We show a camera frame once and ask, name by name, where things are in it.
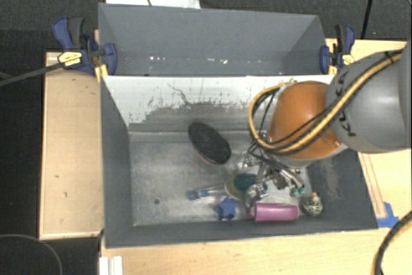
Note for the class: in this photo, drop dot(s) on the clear glass thing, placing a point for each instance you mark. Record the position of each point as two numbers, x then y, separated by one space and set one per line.
245 163

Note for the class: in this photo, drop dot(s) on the teal and cream round cup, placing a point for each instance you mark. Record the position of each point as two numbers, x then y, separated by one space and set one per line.
239 185

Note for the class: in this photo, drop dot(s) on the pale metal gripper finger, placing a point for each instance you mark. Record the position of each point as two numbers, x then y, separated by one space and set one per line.
251 198
262 190

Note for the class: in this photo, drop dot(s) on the purple plastic bottle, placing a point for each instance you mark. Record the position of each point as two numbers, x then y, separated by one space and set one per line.
277 212

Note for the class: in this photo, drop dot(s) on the speckled toy duck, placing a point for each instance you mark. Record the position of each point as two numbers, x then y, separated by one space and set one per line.
312 205

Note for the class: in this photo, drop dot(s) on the blue star-shaped toy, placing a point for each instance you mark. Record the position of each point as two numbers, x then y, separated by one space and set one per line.
226 208

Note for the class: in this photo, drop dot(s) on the pale wood board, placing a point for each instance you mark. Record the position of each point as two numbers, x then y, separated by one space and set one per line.
71 151

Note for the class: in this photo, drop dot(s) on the black oval brush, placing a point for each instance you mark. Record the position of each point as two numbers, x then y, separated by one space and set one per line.
209 142

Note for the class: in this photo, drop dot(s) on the grey metal bin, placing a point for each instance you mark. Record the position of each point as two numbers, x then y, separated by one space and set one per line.
180 42

